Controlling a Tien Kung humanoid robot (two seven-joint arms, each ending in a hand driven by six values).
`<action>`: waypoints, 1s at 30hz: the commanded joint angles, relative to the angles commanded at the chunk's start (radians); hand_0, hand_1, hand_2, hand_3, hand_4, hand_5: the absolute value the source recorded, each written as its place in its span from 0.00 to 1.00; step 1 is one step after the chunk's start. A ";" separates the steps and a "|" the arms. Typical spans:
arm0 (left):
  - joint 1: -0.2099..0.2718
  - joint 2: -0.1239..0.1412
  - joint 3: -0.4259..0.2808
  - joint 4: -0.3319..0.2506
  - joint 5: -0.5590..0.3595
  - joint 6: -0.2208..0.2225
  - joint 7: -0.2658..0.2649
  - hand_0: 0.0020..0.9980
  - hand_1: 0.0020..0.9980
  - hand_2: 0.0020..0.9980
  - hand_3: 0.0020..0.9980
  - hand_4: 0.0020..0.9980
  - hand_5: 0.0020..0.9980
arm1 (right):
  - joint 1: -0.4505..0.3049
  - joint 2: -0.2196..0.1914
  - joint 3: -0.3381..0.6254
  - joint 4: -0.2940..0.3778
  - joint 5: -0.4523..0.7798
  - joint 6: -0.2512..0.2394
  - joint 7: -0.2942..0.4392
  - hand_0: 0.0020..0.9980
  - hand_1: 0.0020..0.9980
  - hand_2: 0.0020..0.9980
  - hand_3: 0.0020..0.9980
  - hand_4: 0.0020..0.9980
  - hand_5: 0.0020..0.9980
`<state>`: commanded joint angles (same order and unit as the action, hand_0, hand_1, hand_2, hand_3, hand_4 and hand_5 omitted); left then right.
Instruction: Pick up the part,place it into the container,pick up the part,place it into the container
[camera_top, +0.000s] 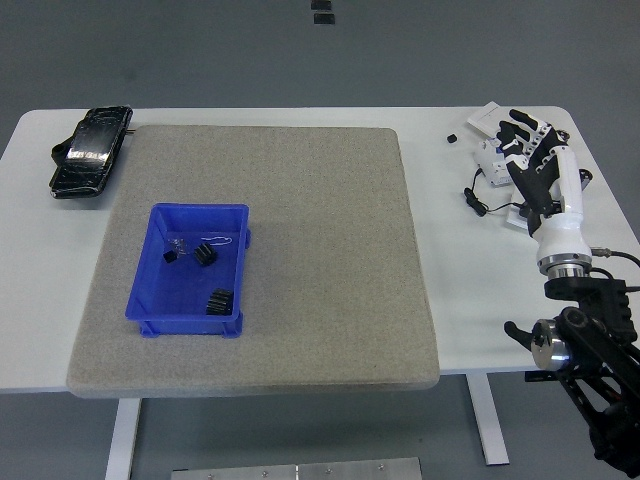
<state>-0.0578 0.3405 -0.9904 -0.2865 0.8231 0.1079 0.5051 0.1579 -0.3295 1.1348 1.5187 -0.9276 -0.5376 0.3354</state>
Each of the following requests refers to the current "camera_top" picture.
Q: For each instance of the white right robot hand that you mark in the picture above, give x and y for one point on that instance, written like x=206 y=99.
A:
x=562 y=235

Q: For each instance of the large black gear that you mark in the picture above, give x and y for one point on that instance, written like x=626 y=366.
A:
x=218 y=302

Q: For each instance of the small black gear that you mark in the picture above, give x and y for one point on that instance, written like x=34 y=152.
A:
x=205 y=255

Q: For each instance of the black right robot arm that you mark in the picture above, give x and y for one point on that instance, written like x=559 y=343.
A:
x=595 y=345

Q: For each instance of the blue plastic box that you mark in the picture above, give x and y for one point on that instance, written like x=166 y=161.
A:
x=175 y=290

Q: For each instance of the dark brown cylindrical capacitor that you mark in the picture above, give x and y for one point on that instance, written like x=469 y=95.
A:
x=586 y=179
x=565 y=135

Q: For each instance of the white circuit breaker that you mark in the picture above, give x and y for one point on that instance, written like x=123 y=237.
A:
x=490 y=165

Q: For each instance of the small black cube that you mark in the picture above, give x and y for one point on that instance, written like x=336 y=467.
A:
x=168 y=257
x=452 y=138

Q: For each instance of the white table leg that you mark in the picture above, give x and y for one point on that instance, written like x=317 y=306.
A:
x=487 y=420
x=122 y=440

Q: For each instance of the grey-brown table mat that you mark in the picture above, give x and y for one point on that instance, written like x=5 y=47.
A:
x=300 y=175

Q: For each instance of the silver metal plate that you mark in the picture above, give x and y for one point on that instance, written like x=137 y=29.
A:
x=300 y=471

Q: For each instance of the small clear plastic bag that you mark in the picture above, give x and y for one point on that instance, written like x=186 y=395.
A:
x=178 y=245

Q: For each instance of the black wrapped pack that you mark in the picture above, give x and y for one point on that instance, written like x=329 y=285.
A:
x=87 y=152

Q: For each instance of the white switch panel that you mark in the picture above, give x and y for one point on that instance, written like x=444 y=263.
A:
x=485 y=120

